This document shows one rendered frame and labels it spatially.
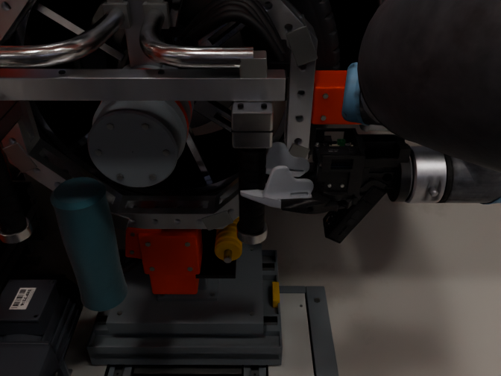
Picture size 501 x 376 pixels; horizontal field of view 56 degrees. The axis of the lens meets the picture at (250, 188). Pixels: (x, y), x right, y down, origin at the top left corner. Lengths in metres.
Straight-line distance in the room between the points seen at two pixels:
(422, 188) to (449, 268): 1.21
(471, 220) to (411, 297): 0.52
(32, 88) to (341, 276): 1.28
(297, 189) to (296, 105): 0.23
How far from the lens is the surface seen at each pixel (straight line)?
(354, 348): 1.51
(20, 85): 0.64
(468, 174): 0.65
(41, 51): 0.63
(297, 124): 0.82
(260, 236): 0.67
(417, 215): 2.02
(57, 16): 0.92
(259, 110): 0.57
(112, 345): 1.33
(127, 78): 0.60
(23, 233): 0.75
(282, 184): 0.60
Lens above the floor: 1.20
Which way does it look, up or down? 36 degrees down
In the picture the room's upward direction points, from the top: straight up
